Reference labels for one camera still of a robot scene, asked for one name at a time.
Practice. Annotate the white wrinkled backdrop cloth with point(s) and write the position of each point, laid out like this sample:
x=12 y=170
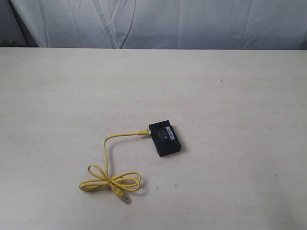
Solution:
x=155 y=24

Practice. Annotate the small black box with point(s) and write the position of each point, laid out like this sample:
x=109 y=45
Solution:
x=164 y=138

